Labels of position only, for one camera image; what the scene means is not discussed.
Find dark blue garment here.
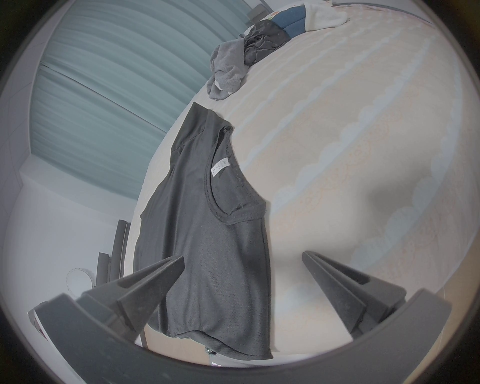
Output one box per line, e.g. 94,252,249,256
275,7,309,38

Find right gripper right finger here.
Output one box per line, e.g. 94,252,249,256
302,250,407,335

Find blue-green curtain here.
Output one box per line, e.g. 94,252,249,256
39,0,250,132
29,65,167,203

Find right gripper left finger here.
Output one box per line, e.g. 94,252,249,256
80,255,185,334

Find grey garment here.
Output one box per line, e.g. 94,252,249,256
206,34,251,101

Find black shiny garment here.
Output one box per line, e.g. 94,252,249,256
242,19,291,65

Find white garment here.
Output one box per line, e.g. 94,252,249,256
302,0,349,31

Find grey bedside table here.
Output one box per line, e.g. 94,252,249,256
247,0,272,21

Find black T-shirt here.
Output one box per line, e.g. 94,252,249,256
133,102,274,361

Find white printed pillow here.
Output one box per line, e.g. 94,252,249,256
259,4,304,22

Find bed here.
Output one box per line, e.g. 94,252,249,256
127,0,477,357

